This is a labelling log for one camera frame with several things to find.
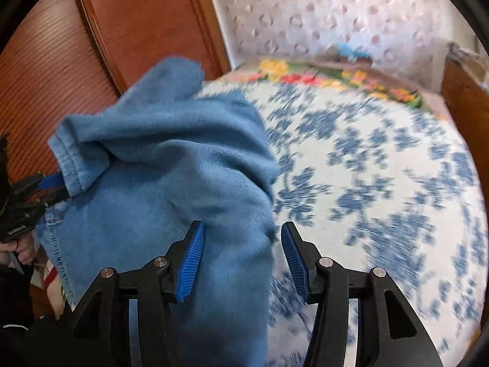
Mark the pile of papers and boxes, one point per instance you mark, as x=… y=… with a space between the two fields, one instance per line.
x=464 y=55

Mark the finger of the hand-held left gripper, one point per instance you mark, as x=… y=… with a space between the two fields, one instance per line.
x=53 y=198
x=51 y=182

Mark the wooden bedside cabinet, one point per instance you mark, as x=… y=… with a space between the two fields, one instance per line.
x=464 y=99

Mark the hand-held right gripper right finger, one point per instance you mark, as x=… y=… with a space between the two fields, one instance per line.
x=294 y=263

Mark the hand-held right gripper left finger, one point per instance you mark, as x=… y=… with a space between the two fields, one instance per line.
x=191 y=263

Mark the person's left hand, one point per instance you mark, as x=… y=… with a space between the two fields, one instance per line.
x=26 y=248

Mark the wooden headboard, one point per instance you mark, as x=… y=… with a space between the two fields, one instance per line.
x=145 y=19

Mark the blue denim pants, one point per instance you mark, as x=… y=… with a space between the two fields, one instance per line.
x=172 y=168

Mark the red and white cloth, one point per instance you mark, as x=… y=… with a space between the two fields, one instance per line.
x=49 y=283

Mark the person's black clothing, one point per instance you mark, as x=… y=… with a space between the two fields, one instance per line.
x=23 y=336

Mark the blue floral bed sheet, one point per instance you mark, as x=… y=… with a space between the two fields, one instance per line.
x=363 y=183

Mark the small blue packet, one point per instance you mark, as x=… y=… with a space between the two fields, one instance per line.
x=351 y=51

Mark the colourful flowered blanket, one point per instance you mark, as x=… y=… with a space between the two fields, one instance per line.
x=305 y=78

